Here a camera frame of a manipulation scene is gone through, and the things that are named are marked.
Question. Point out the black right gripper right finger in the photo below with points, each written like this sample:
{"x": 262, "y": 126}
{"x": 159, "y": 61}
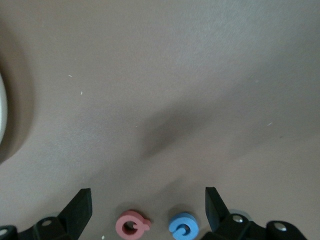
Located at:
{"x": 220, "y": 220}

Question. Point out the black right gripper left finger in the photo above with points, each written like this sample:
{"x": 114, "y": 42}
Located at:
{"x": 75, "y": 217}

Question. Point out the blue foam letter G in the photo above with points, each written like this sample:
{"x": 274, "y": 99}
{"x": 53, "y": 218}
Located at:
{"x": 175, "y": 222}

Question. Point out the pink foam letter Q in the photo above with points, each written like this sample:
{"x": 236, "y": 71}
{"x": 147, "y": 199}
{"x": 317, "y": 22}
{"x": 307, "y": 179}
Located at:
{"x": 121, "y": 222}

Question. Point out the beige plate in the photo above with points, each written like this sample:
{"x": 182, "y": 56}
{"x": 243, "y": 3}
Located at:
{"x": 2, "y": 107}

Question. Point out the brown table mat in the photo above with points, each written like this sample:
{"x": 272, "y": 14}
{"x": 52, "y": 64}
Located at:
{"x": 175, "y": 50}

